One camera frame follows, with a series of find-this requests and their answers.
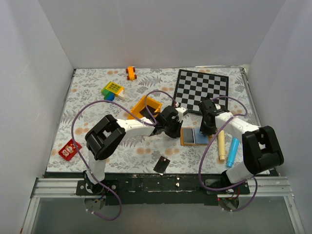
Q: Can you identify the tan leather card holder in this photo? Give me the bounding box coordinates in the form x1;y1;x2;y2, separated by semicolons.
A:
180;127;212;146

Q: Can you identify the dark credit card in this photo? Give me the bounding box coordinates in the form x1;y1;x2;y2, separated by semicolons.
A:
153;156;170;174
183;128;194;144
139;105;158;118

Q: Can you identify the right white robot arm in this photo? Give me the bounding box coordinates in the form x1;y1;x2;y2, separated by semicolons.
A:
199;99;284;194

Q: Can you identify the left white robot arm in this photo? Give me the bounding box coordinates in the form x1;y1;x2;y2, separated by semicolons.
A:
85;106;188;195

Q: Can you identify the beige toy microphone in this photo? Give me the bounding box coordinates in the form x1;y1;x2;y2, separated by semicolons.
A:
217;130;226;162

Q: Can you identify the yellow plastic bin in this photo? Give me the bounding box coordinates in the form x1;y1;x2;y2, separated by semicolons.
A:
130;96;162;118

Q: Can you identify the blue toy microphone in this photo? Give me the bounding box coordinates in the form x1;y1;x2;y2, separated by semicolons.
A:
226;137;239;168

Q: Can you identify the black white chessboard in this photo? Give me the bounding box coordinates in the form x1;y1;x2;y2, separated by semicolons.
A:
174;69;229;115

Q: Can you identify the floral table mat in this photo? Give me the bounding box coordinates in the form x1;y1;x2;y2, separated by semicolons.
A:
47;67;269;175

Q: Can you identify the orange toy car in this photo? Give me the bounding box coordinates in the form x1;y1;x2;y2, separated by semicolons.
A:
126;66;137;80

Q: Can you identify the yellow green toy block house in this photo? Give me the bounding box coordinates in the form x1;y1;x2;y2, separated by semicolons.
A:
101;81;125;101

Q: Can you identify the red toy block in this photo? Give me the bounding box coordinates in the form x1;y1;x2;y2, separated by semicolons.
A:
58;139;82;161

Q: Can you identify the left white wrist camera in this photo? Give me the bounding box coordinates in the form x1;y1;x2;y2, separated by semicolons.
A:
175;107;188;121

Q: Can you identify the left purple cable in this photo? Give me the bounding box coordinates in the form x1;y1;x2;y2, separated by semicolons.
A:
71;90;180;221

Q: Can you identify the purple cable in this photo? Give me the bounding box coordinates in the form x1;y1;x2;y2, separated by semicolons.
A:
71;90;180;221
197;96;258;212

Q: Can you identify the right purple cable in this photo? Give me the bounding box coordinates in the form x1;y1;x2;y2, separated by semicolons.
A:
197;96;258;212

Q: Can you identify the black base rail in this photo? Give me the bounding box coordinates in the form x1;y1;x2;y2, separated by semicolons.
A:
73;172;249;207

